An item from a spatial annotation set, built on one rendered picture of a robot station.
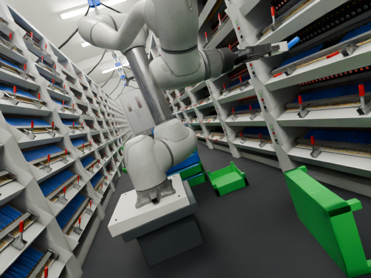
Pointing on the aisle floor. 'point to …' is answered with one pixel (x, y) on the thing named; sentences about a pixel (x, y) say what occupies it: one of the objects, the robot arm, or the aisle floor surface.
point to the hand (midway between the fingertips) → (275, 49)
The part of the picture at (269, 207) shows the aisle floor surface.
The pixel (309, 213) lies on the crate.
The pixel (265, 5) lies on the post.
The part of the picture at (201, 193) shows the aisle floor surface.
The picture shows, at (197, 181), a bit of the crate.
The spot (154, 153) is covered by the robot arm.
